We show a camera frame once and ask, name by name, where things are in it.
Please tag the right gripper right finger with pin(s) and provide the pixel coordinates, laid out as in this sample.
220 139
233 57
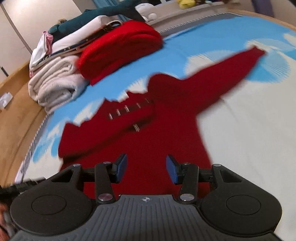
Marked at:
225 200

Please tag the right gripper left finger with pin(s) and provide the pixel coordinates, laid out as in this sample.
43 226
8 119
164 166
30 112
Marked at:
65 201

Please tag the dark red knit sweater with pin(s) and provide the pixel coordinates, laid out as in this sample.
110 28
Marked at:
149 126

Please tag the folded white pink clothes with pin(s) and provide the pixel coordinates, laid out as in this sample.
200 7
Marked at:
47 49

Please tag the blue and white bedsheet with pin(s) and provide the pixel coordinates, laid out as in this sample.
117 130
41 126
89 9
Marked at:
251 130

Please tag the crumpled white paper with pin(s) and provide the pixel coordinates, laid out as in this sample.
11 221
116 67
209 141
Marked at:
5 100

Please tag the folded beige blanket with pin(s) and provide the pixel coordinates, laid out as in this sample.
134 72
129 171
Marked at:
57 83

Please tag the folded bright red sweater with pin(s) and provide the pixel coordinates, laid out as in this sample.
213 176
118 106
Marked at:
128 42

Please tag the yellow plush toy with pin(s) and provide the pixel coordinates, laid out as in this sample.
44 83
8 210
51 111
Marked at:
185 4

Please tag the white plush toy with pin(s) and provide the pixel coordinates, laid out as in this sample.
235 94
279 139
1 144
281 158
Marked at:
147 11

